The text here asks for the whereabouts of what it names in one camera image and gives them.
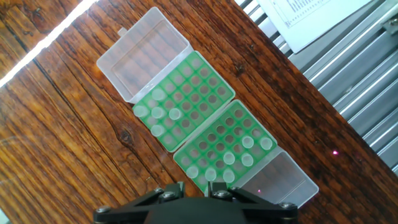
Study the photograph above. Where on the brown wooden board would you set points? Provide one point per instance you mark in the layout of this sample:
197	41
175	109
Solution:
62	155

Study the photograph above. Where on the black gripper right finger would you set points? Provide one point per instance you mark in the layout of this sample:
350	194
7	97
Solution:
264	208

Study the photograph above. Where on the clear box with green rack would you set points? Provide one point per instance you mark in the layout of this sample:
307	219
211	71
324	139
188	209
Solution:
146	56
280	183

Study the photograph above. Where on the aluminium camera bracket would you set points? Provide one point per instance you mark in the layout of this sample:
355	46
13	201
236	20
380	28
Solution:
392	25

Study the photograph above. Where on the printed white paper sheet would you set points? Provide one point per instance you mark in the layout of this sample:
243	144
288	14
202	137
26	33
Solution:
311	21

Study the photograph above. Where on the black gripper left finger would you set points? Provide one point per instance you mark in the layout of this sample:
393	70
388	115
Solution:
133	205

